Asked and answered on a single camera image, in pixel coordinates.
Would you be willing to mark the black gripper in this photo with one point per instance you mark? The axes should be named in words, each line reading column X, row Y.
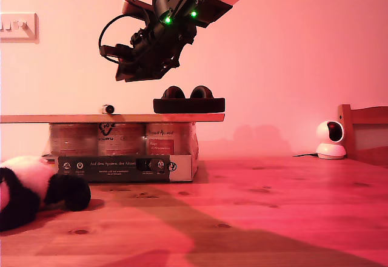
column 160, row 44

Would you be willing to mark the silver laser pointer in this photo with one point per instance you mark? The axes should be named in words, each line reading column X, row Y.
column 108, row 109

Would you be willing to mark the wooden shelf board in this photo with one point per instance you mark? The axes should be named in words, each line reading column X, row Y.
column 75, row 118

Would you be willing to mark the dark over-ear headphones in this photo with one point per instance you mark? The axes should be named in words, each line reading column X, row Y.
column 188, row 106

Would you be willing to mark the wrapped jar with red label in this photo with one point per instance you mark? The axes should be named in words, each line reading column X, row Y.
column 169, row 139

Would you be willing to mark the wrapped food jar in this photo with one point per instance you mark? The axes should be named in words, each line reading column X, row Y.
column 121, row 139
column 72, row 139

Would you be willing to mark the printed cardboard tray box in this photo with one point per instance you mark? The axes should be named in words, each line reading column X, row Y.
column 121, row 168

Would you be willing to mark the black and white panda plush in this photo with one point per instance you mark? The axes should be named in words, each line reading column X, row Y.
column 27, row 176

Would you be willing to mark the wooden chair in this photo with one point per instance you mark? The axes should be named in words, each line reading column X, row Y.
column 363, row 118

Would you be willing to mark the white wall light switch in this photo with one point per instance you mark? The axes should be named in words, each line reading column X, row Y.
column 28, row 27

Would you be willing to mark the white dome security camera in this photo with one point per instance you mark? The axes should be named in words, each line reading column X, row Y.
column 330, row 145

